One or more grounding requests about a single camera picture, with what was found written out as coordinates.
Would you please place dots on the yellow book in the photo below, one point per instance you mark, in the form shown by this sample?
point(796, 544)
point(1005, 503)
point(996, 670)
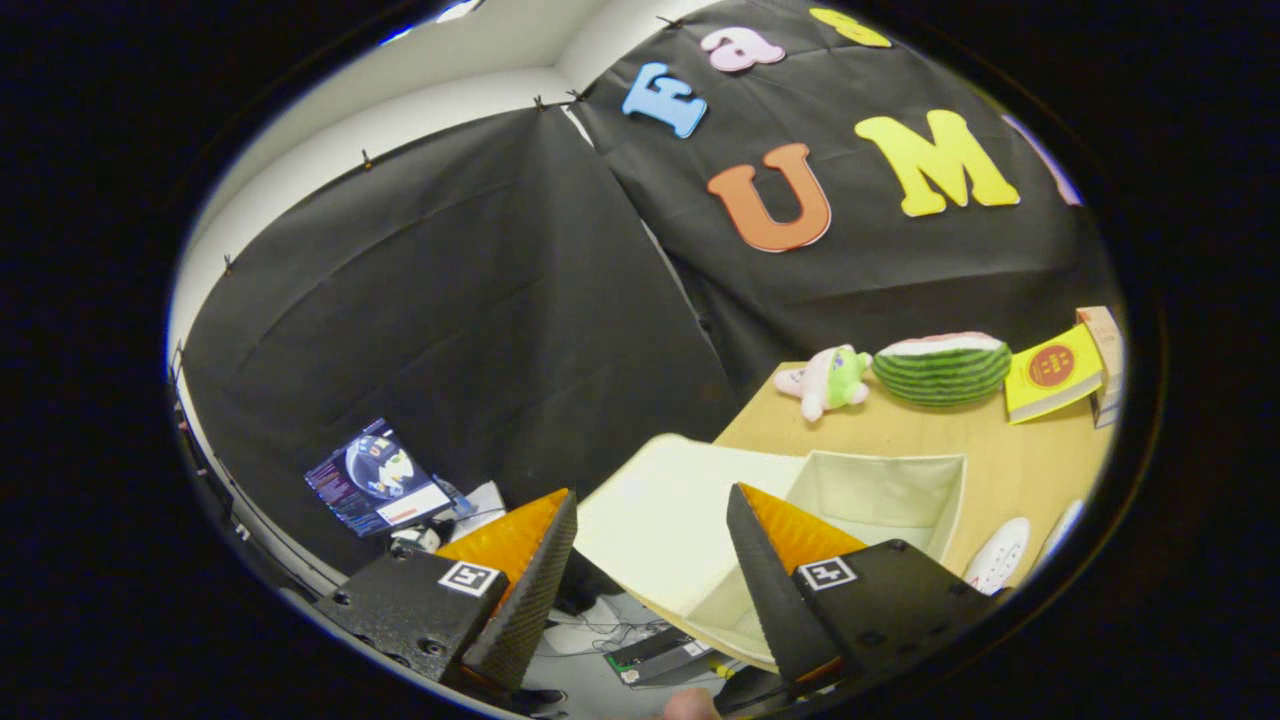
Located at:
point(1050, 375)

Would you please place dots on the beige fabric storage box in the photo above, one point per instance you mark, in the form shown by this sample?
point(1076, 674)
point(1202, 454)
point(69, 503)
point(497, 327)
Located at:
point(650, 520)

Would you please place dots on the white canvas shoe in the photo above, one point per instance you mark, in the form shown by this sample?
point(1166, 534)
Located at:
point(1000, 555)
point(1062, 530)

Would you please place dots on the black electronic device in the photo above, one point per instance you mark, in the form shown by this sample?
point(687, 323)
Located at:
point(655, 655)

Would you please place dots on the pale cover book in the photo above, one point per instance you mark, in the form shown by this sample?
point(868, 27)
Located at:
point(1108, 402)
point(1108, 418)

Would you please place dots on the pink green plush toy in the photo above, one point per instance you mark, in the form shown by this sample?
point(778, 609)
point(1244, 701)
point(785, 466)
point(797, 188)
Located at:
point(830, 380)

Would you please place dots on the blue printed poster board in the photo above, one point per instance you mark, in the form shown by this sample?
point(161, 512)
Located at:
point(375, 480)

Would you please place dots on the white box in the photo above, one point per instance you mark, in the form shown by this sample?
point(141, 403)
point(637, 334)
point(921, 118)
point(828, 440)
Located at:
point(485, 505)

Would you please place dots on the watermelon slice plush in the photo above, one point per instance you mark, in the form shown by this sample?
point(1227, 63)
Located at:
point(940, 375)

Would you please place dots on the tan cover book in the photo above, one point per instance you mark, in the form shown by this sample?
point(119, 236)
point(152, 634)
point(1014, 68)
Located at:
point(1100, 340)

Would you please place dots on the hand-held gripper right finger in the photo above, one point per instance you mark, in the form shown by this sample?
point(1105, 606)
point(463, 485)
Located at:
point(770, 600)

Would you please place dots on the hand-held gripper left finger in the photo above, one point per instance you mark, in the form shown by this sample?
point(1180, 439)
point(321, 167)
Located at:
point(530, 610)

